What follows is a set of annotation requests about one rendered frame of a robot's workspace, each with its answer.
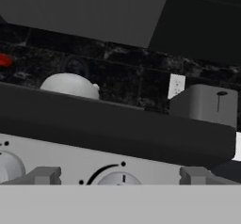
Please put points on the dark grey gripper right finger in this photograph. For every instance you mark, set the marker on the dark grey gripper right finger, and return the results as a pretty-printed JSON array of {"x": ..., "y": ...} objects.
[{"x": 193, "y": 175}]

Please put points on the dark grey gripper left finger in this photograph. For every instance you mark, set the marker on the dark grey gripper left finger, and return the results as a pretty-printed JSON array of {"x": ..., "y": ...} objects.
[{"x": 47, "y": 175}]

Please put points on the white stove knob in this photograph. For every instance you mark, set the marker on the white stove knob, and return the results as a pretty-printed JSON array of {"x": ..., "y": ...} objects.
[
  {"x": 11, "y": 168},
  {"x": 119, "y": 179}
]

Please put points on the stove with black hob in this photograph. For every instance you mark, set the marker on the stove with black hob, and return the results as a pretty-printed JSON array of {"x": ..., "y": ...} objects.
[{"x": 113, "y": 130}]

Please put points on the grey toaster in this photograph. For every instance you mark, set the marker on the grey toaster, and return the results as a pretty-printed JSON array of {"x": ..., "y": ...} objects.
[{"x": 202, "y": 104}]

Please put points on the red object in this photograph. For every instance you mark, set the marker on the red object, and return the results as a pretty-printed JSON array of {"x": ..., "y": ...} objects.
[{"x": 4, "y": 60}]

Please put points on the grey range hood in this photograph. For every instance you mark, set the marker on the grey range hood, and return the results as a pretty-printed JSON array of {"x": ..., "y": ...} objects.
[{"x": 84, "y": 9}]

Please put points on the white wall socket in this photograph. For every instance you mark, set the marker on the white wall socket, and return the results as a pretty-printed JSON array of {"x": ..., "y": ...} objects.
[{"x": 175, "y": 86}]

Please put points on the dark wall cupboard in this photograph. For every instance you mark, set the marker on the dark wall cupboard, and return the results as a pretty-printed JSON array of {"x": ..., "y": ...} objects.
[{"x": 200, "y": 24}]

